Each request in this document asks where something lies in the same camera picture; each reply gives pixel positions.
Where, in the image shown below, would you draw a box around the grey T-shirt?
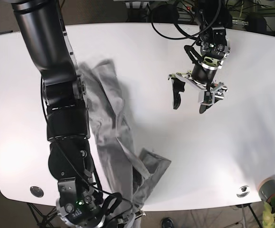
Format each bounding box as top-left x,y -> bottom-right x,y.
77,59 -> 171,212

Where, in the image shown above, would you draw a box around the dark shoe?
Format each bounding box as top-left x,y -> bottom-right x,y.
161,218 -> 174,228

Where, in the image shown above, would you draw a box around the table grommet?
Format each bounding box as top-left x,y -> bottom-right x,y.
236,186 -> 250,198
30,186 -> 44,198

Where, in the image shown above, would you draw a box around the right table grommet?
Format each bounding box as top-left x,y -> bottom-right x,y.
236,186 -> 250,198

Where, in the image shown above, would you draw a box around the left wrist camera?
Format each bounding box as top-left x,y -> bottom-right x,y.
202,91 -> 212,105

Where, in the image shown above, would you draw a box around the tangled black cables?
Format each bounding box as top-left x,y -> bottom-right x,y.
149,0 -> 275,41

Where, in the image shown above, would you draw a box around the black folding stand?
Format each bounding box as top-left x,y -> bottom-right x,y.
27,203 -> 58,228

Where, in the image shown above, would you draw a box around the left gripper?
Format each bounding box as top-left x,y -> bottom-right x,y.
168,60 -> 228,114

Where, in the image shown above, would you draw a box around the white power strip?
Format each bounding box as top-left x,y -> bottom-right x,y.
185,5 -> 197,13

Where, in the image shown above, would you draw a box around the left table grommet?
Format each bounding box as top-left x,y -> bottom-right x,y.
30,186 -> 44,198

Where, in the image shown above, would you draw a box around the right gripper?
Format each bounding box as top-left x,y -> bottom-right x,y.
57,199 -> 146,228

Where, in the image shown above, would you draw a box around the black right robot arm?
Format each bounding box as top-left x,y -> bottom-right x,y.
11,0 -> 142,228

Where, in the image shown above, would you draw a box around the grey plant pot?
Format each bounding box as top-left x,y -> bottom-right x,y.
257,178 -> 275,203

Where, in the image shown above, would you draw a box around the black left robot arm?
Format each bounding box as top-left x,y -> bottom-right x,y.
168,0 -> 232,114

